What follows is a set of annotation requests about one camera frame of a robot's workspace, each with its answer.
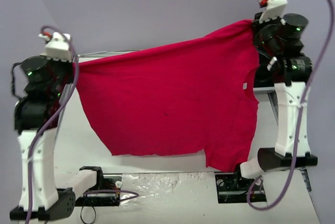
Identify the bright red t shirt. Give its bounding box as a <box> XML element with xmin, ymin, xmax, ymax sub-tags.
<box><xmin>76</xmin><ymin>20</ymin><xmax>259</xmax><ymax>172</ymax></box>

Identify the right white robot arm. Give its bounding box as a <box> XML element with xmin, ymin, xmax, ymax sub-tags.
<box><xmin>232</xmin><ymin>13</ymin><xmax>318</xmax><ymax>189</ymax></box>

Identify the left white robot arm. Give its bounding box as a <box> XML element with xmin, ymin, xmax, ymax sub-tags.
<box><xmin>9</xmin><ymin>55</ymin><xmax>105</xmax><ymax>223</ymax></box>

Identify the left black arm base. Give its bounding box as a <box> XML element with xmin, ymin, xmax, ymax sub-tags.
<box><xmin>75</xmin><ymin>174</ymin><xmax>122</xmax><ymax>207</ymax></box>

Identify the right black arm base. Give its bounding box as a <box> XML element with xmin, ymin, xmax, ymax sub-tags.
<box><xmin>215</xmin><ymin>173</ymin><xmax>266</xmax><ymax>204</ymax></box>

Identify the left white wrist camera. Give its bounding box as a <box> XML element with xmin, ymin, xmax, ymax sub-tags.
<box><xmin>38</xmin><ymin>32</ymin><xmax>73</xmax><ymax>62</ymax></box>

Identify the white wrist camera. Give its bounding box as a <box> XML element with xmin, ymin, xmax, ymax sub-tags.
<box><xmin>259</xmin><ymin>0</ymin><xmax>288</xmax><ymax>24</ymax></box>
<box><xmin>38</xmin><ymin>32</ymin><xmax>73</xmax><ymax>62</ymax></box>

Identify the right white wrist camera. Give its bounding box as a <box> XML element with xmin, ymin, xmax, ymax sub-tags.
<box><xmin>259</xmin><ymin>0</ymin><xmax>288</xmax><ymax>24</ymax></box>

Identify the thin black cable loop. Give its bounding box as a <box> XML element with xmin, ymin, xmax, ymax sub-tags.
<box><xmin>80</xmin><ymin>203</ymin><xmax>97</xmax><ymax>224</ymax></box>

